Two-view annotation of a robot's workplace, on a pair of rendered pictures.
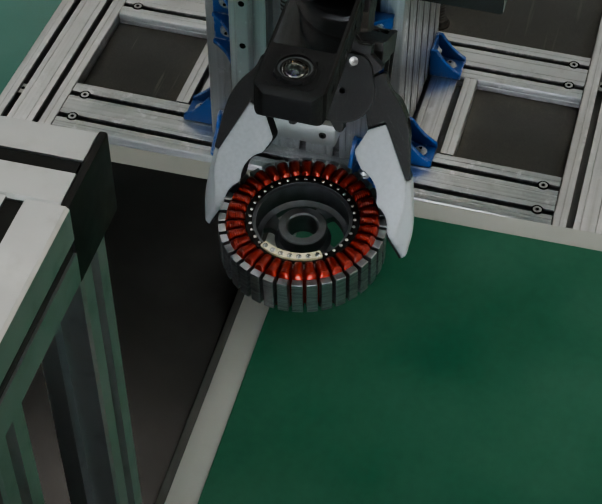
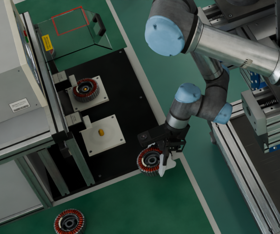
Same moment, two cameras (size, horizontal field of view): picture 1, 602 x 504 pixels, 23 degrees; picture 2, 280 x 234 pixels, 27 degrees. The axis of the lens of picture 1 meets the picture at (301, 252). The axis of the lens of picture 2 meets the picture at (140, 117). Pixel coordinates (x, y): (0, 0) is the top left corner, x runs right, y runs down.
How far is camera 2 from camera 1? 1.57 m
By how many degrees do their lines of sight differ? 46
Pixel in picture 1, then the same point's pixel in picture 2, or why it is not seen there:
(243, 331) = not seen: hidden behind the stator
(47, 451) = (101, 162)
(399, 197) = (161, 166)
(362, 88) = (162, 146)
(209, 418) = (124, 176)
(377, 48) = (170, 142)
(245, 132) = not seen: hidden behind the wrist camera
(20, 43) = not seen: outside the picture
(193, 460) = (116, 179)
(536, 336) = (173, 205)
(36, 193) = (51, 132)
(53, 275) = (46, 141)
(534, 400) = (159, 213)
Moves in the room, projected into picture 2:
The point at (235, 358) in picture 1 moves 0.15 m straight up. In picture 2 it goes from (138, 171) to (129, 147)
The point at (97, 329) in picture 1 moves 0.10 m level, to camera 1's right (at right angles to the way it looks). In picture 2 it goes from (71, 150) to (85, 168)
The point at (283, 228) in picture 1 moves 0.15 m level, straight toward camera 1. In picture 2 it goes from (149, 158) to (115, 181)
